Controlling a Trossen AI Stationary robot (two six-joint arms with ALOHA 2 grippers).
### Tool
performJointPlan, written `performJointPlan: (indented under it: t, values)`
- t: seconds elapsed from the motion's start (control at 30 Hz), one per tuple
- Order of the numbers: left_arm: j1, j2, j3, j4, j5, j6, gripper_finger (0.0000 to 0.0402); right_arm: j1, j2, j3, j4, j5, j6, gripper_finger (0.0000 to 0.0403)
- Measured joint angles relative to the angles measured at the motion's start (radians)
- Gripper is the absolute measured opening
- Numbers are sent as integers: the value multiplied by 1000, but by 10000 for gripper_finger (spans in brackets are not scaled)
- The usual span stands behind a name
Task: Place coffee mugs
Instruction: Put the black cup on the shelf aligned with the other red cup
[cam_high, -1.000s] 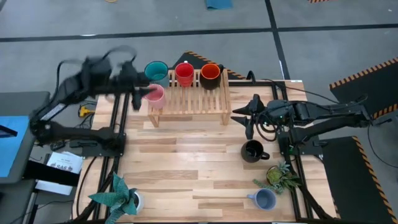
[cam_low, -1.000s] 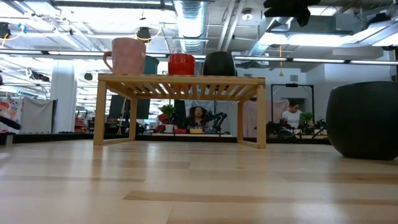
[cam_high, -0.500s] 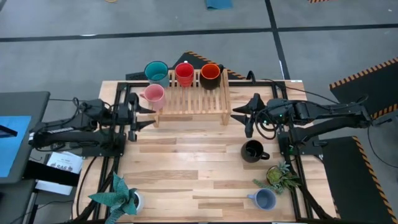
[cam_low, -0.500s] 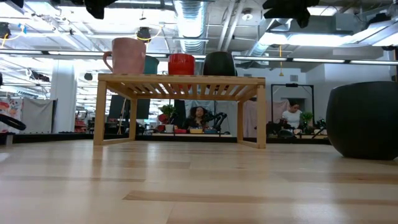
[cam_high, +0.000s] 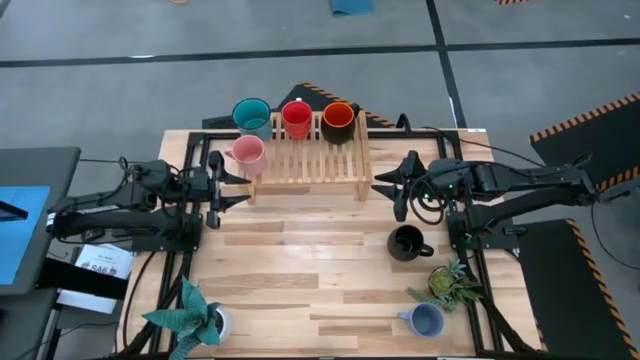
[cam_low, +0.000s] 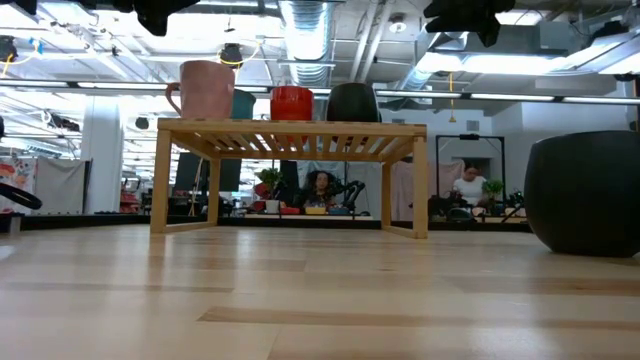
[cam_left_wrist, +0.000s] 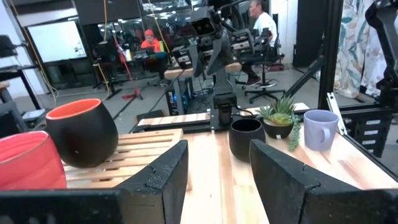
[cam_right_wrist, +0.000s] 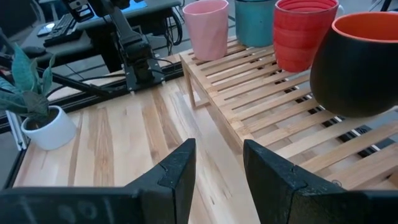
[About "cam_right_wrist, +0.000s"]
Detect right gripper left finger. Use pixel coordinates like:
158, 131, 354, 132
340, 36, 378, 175
0, 138, 197, 224

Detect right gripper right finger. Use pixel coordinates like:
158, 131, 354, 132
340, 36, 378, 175
243, 139, 398, 224

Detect black mug with orange inside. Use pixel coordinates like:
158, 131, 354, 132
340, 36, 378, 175
310, 11, 398, 118

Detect red mug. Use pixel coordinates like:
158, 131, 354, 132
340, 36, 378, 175
272, 0, 345, 73

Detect pink mug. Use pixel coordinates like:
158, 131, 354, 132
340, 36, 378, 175
182, 0, 230, 62

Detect teal mug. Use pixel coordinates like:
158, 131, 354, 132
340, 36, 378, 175
234, 0, 277, 48

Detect wooden slatted rack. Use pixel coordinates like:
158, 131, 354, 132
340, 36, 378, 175
179, 35, 398, 191

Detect green plant in white pot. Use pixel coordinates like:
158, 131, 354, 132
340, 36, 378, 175
0, 43, 77, 151

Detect silver aluminium profile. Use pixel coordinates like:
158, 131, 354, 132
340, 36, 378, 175
5, 110, 30, 152

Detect grey desk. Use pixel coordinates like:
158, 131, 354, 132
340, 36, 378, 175
18, 0, 184, 68

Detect blue flat panel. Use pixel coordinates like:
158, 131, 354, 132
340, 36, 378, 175
120, 0, 147, 14

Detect black computer mouse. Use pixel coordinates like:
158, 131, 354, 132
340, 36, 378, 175
21, 45, 47, 58

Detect black keyboard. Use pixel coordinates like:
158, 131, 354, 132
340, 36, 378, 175
43, 14, 83, 47

